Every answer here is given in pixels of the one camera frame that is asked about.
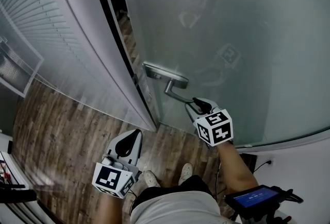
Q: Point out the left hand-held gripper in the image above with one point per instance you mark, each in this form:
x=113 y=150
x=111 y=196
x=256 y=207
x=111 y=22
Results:
x=108 y=178

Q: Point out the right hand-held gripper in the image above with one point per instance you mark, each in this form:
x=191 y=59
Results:
x=216 y=127

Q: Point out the frosted glass door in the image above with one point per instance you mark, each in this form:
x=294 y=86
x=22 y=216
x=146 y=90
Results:
x=232 y=11

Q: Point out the person's left forearm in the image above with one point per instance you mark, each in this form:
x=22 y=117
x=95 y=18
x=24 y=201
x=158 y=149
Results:
x=109 y=210

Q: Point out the person's right forearm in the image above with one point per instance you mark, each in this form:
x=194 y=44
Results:
x=237 y=169

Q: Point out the person's left white shoe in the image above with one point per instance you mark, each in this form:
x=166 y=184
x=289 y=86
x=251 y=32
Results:
x=151 y=179

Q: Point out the person's white shoe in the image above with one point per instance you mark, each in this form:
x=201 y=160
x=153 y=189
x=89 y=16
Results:
x=151 y=179
x=186 y=172

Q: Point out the person's right white shoe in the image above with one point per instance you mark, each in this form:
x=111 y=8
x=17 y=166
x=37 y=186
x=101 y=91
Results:
x=186 y=172

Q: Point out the person's black shorts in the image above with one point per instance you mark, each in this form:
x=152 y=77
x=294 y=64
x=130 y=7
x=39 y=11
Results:
x=190 y=183

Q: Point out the person's white shirt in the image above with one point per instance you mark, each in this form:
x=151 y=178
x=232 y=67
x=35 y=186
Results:
x=175 y=207

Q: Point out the black screen device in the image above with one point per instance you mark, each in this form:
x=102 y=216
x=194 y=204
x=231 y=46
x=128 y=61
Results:
x=254 y=198

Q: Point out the black bar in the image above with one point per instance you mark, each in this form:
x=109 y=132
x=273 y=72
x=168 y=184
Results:
x=18 y=196

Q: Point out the white shelf unit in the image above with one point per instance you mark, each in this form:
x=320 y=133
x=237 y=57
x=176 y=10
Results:
x=10 y=169

